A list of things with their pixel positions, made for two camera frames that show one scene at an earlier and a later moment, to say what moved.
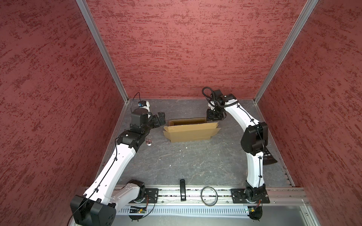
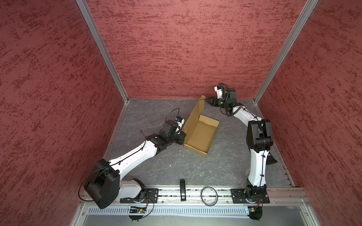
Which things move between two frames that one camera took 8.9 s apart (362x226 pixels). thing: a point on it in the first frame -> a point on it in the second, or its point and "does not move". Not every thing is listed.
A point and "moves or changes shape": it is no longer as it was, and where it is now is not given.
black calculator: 267,157 does not move
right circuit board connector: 255,212 does not move
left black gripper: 161,118 -> 182,135
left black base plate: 151,195 does not move
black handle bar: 183,192 does not move
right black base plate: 240,196 does not move
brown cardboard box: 189,130 moves or changes shape
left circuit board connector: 135,209 does not move
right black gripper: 209,115 -> 215,101
